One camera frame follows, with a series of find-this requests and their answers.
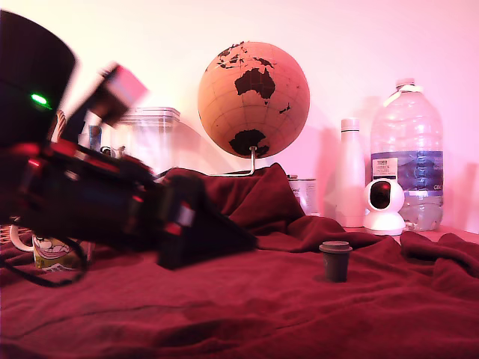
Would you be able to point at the cartoon hammock print mug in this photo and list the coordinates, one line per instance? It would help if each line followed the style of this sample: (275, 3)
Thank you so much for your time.
(52, 254)

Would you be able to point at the dark red fleece cloth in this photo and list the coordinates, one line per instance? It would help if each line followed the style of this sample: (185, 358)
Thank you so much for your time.
(262, 306)

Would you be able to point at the clear plastic storage container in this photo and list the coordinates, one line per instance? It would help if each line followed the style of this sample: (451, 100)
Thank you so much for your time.
(153, 138)

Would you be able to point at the white tin can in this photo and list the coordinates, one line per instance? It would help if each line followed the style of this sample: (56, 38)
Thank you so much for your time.
(305, 194)

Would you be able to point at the cork globe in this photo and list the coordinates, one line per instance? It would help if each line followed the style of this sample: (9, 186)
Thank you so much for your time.
(254, 108)

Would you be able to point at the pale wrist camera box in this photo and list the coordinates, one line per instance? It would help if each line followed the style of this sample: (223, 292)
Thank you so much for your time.
(127, 88)

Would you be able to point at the large clear water bottle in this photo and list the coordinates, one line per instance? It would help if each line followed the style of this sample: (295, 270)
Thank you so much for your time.
(408, 123)

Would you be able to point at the small white round camera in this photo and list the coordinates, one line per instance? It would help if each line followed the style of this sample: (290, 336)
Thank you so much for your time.
(383, 220)

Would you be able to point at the blue and cork card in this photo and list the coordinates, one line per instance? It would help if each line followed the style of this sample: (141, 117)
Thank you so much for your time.
(95, 136)

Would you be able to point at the grey coffee capsule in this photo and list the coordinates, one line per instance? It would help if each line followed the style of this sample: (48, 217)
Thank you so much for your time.
(335, 261)

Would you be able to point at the white insulated bottle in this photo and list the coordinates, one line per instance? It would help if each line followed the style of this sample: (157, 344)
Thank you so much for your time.
(350, 168)

